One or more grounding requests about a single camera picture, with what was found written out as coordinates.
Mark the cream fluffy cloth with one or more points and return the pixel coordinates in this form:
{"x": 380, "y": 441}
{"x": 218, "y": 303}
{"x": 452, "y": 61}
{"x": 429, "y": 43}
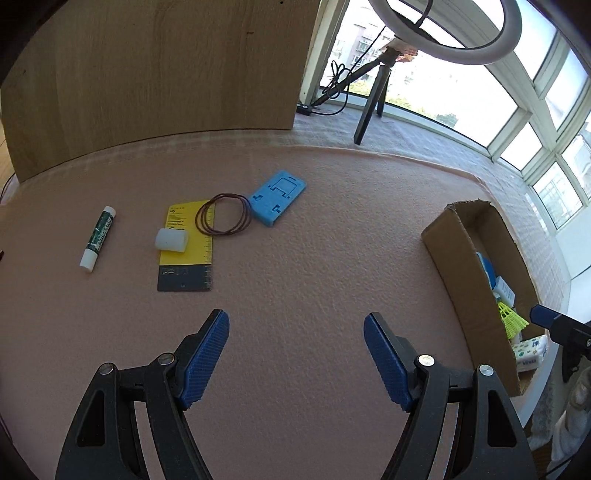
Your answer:
{"x": 579, "y": 397}

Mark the white sunscreen bottle blue cap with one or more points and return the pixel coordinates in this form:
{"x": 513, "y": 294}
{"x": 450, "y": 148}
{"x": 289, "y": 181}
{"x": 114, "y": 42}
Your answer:
{"x": 487, "y": 270}

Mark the pink blanket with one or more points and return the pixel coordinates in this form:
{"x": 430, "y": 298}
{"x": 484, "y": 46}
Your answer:
{"x": 300, "y": 277}

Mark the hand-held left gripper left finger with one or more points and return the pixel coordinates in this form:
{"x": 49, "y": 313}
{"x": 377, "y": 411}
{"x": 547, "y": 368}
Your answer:
{"x": 203, "y": 360}

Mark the yellow-green shuttlecock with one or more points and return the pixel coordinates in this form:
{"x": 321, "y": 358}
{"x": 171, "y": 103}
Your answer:
{"x": 512, "y": 323}

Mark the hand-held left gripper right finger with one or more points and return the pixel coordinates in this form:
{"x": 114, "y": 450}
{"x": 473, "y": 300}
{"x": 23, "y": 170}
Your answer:
{"x": 388, "y": 364}

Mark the black tripod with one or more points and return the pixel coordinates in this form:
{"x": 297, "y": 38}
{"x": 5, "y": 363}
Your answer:
{"x": 371, "y": 110}

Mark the white plastic cylinder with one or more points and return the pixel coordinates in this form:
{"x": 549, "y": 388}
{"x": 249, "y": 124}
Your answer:
{"x": 171, "y": 240}

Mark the white patterned tissue pack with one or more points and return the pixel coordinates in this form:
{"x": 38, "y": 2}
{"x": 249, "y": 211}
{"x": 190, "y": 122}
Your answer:
{"x": 531, "y": 353}

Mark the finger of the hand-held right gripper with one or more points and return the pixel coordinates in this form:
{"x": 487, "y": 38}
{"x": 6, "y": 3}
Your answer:
{"x": 542, "y": 314}

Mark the blue phone stand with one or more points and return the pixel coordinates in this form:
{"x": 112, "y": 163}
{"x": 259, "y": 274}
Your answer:
{"x": 268, "y": 207}

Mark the yellow and black card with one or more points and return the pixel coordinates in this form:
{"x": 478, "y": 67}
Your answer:
{"x": 203, "y": 258}

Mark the cardboard box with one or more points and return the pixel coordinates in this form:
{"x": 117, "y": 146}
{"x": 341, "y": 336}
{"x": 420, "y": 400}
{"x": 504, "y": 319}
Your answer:
{"x": 461, "y": 277}

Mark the light wooden board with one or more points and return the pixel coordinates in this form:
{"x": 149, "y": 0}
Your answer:
{"x": 161, "y": 69}

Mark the brown elastic hair bands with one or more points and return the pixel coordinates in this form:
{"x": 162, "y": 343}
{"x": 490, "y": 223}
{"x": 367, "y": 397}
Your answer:
{"x": 198, "y": 217}

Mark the green and white lip balm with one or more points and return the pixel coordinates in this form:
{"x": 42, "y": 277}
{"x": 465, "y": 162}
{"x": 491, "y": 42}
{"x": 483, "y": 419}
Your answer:
{"x": 97, "y": 240}

